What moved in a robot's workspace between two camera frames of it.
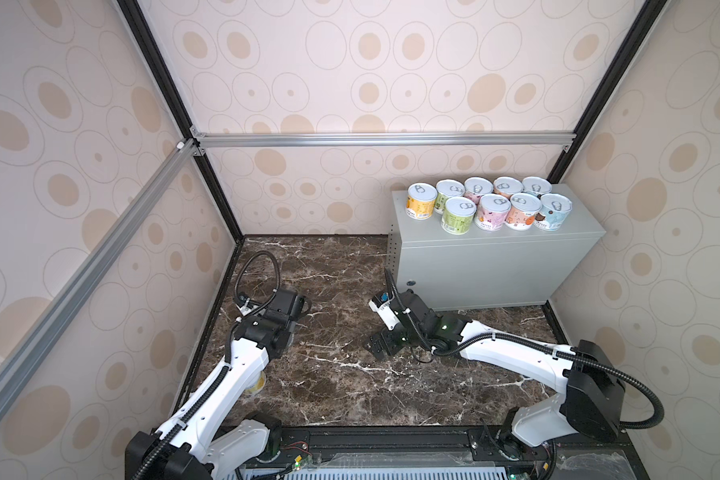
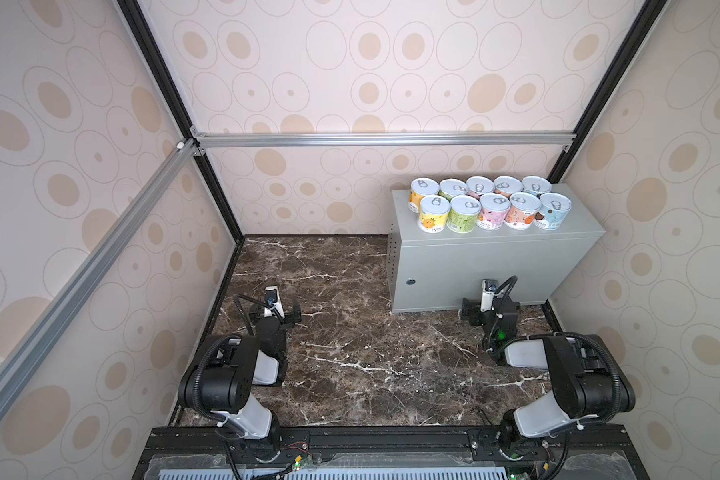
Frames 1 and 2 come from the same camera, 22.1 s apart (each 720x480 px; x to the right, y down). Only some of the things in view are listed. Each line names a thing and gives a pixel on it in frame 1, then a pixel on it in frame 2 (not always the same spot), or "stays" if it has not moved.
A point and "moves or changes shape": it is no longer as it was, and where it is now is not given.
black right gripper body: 392,340 → 479,317
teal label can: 536,186 stays
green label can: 458,215 stays
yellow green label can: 258,387 moves or changes shape
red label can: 477,186 stays
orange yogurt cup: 522,210 stays
